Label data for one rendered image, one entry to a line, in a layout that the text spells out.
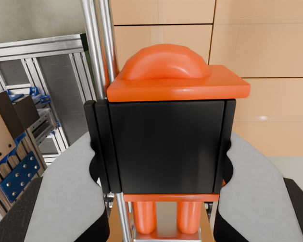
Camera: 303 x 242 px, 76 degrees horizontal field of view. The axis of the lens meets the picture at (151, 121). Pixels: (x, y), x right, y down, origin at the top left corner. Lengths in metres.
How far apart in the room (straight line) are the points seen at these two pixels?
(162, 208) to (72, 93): 1.15
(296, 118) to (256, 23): 0.46
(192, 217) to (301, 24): 0.85
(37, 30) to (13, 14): 0.15
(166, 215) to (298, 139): 0.99
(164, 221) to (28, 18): 1.47
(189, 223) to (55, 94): 1.24
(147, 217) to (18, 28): 1.51
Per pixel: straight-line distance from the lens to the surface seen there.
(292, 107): 1.04
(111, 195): 1.22
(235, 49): 0.85
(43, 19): 1.51
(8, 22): 1.63
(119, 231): 0.86
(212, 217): 1.29
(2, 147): 0.62
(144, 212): 0.18
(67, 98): 1.33
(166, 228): 0.21
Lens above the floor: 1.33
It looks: 62 degrees down
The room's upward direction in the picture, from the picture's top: 176 degrees counter-clockwise
